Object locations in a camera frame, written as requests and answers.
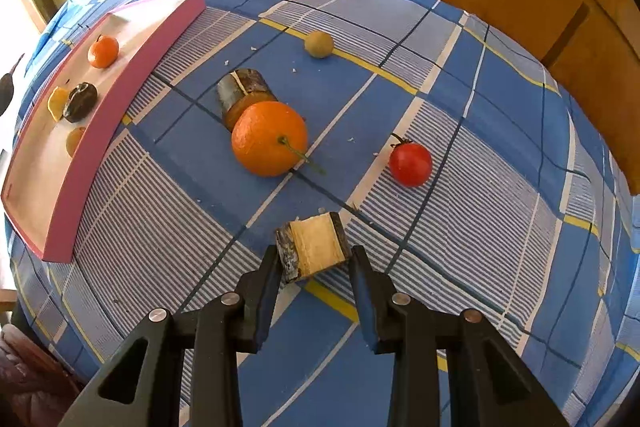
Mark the short pale-faced fruit chunk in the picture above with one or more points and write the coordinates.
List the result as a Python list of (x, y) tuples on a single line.
[(315, 247)]

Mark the red cherry tomato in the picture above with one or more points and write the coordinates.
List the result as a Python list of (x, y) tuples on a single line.
[(410, 164)]

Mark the pink cardboard box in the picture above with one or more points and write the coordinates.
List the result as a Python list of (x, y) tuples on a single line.
[(75, 207)]

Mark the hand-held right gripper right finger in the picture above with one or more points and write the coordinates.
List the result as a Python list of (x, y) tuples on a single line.
[(362, 302)]

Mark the large orange with stem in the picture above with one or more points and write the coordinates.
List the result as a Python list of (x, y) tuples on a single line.
[(265, 142)]

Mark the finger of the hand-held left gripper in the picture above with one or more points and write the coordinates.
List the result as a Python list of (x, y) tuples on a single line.
[(7, 87)]

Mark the dark brown cloth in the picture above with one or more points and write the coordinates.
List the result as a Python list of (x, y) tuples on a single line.
[(30, 382)]

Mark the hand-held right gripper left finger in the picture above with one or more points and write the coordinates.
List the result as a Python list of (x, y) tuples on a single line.
[(265, 307)]

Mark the dark wrinkled fruit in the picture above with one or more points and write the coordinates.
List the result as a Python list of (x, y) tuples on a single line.
[(80, 103)]

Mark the long dark-skinned fruit chunk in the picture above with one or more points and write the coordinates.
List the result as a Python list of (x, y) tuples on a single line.
[(245, 89)]

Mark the orange-brown fruit slice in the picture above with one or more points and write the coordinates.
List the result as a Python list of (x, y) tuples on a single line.
[(75, 141)]

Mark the yellow fruit wedge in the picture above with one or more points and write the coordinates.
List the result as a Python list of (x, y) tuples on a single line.
[(57, 103)]

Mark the small orange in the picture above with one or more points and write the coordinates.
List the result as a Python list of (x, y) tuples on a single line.
[(103, 52)]

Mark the small yellow-green round fruit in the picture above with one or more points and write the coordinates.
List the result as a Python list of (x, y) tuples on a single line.
[(319, 44)]

